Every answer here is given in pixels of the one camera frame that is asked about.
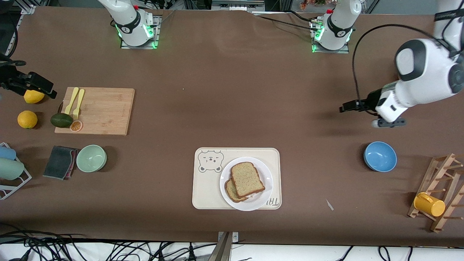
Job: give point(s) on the white round plate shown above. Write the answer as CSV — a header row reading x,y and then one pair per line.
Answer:
x,y
266,174

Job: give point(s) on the wooden mug rack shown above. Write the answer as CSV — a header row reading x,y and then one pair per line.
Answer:
x,y
440,170

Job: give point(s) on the yellow mug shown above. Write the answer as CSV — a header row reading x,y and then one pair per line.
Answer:
x,y
429,204

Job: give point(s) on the aluminium frame profile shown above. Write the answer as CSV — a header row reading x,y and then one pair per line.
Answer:
x,y
235,4

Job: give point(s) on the blue bowl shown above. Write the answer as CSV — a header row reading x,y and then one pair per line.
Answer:
x,y
380,156

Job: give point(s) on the pale green cup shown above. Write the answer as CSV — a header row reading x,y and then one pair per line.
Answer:
x,y
10,169

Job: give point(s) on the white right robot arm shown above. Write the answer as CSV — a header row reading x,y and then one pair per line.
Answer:
x,y
127,21

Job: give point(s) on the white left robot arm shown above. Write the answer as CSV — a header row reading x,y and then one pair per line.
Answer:
x,y
427,72

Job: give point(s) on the yellow lemon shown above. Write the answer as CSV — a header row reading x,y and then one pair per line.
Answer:
x,y
33,98

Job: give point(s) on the orange-yellow lemon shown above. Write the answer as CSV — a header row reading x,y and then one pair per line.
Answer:
x,y
27,119

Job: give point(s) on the yellow plastic fork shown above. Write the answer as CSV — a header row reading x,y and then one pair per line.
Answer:
x,y
77,108

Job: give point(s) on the dried orange slice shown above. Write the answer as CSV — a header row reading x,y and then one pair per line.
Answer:
x,y
76,126

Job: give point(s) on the yellow plastic knife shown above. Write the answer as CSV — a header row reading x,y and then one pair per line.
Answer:
x,y
71,103

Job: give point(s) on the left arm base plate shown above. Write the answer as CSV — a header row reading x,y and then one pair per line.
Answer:
x,y
340,51

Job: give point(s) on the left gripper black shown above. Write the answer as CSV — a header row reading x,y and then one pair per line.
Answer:
x,y
371,99

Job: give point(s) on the bread slice sandwich lid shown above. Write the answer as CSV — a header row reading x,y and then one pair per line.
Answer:
x,y
248,179

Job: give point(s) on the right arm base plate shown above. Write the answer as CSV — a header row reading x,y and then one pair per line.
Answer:
x,y
127,46

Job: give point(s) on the light blue cup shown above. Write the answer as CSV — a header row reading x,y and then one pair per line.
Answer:
x,y
6,153

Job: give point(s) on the pale green bowl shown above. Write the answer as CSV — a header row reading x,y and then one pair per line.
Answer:
x,y
91,158

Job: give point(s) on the bread slice under egg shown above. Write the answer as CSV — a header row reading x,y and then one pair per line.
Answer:
x,y
230,192

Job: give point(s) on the wooden cutting board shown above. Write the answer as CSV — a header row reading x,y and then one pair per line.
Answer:
x,y
105,112

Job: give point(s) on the cream tray with bear print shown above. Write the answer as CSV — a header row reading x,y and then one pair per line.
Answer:
x,y
206,195

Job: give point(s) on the small grey tape scrap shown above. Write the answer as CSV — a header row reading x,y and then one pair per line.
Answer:
x,y
329,204

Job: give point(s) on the metal table edge bracket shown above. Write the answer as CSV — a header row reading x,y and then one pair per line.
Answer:
x,y
225,246

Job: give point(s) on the dark green avocado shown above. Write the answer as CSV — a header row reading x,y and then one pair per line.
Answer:
x,y
61,120

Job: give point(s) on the grey folded cloth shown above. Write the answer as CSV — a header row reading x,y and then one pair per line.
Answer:
x,y
58,163

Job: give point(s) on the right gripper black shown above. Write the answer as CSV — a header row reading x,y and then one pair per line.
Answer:
x,y
11,82

